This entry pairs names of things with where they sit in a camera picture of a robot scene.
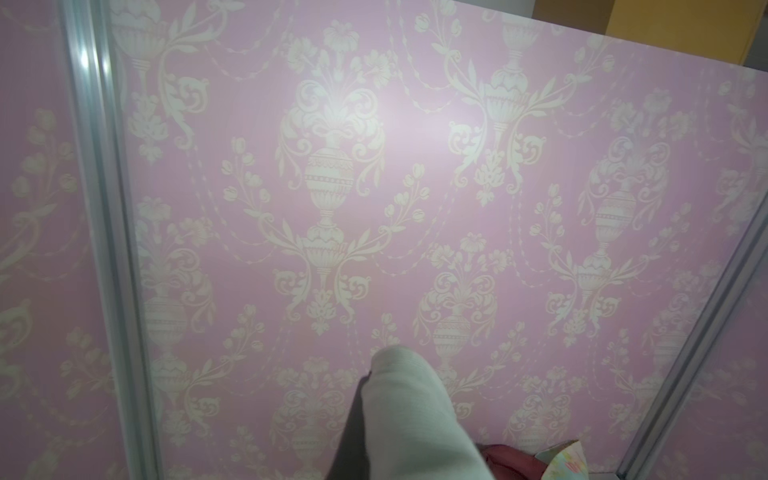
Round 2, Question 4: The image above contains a corner aluminium post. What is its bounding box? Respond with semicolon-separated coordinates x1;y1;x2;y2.
57;1;164;479
615;198;767;479

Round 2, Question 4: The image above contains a grey cloth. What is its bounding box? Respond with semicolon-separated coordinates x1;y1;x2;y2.
326;345;493;479

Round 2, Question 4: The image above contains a right corner aluminium post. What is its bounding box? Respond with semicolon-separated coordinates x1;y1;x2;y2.
615;198;767;479

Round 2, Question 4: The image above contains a floral yellow cloth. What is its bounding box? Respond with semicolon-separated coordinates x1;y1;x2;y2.
534;440;589;480

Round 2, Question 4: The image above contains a left corner aluminium post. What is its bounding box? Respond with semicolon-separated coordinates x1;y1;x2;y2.
57;1;164;479

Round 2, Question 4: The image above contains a maroon red cloth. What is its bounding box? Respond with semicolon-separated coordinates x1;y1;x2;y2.
477;444;548;480

